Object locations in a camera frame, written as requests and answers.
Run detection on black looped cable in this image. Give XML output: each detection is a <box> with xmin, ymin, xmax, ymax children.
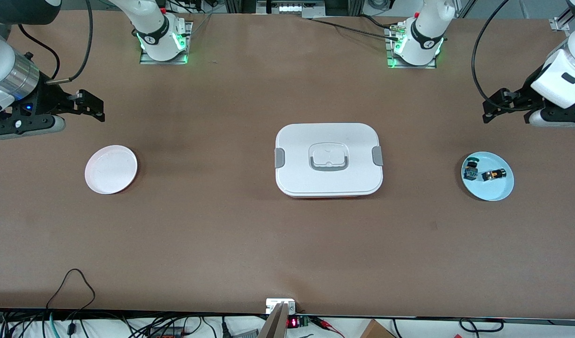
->
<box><xmin>46</xmin><ymin>269</ymin><xmax>96</xmax><ymax>313</ymax></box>

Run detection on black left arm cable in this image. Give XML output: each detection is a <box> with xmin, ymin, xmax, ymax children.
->
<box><xmin>471</xmin><ymin>0</ymin><xmax>518</xmax><ymax>113</ymax></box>

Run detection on red wires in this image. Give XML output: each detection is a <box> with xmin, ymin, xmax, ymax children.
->
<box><xmin>314</xmin><ymin>317</ymin><xmax>345</xmax><ymax>338</ymax></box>

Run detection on white labelled device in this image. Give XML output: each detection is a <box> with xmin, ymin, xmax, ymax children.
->
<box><xmin>268</xmin><ymin>0</ymin><xmax>325</xmax><ymax>15</ymax></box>

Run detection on green push-button switch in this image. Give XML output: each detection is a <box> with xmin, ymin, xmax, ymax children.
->
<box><xmin>462</xmin><ymin>158</ymin><xmax>481</xmax><ymax>182</ymax></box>

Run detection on brown cardboard piece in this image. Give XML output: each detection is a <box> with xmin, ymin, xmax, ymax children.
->
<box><xmin>360</xmin><ymin>320</ymin><xmax>397</xmax><ymax>338</ymax></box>

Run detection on pale pink round plate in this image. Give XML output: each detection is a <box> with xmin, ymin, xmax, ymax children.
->
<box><xmin>84</xmin><ymin>145</ymin><xmax>138</xmax><ymax>195</ymax></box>

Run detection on white lidded storage box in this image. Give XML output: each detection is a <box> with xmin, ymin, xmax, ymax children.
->
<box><xmin>274</xmin><ymin>123</ymin><xmax>384</xmax><ymax>199</ymax></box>

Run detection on grey metal bracket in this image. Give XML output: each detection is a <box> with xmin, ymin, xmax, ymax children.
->
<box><xmin>258</xmin><ymin>302</ymin><xmax>291</xmax><ymax>338</ymax></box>

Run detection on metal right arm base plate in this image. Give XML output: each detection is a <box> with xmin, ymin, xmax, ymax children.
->
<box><xmin>139</xmin><ymin>20</ymin><xmax>193</xmax><ymax>65</ymax></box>

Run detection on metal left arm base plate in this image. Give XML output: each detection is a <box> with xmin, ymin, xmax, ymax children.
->
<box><xmin>385</xmin><ymin>26</ymin><xmax>438</xmax><ymax>69</ymax></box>

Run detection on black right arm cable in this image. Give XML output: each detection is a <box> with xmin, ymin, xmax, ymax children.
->
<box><xmin>17</xmin><ymin>0</ymin><xmax>93</xmax><ymax>84</ymax></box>

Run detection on light blue round plate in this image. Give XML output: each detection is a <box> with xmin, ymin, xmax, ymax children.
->
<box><xmin>460</xmin><ymin>151</ymin><xmax>514</xmax><ymax>201</ymax></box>

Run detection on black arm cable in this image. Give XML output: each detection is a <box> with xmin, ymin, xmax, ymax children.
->
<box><xmin>17</xmin><ymin>0</ymin><xmax>93</xmax><ymax>84</ymax></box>
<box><xmin>471</xmin><ymin>0</ymin><xmax>518</xmax><ymax>113</ymax></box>

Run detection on black cable to base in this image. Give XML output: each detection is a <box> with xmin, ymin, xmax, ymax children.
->
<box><xmin>310</xmin><ymin>18</ymin><xmax>397</xmax><ymax>40</ymax></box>

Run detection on aluminium frame profile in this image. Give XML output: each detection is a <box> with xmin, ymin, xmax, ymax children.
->
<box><xmin>548</xmin><ymin>12</ymin><xmax>575</xmax><ymax>33</ymax></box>

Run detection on black coiled cable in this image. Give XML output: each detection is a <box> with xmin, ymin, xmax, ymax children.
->
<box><xmin>459</xmin><ymin>318</ymin><xmax>504</xmax><ymax>333</ymax></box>

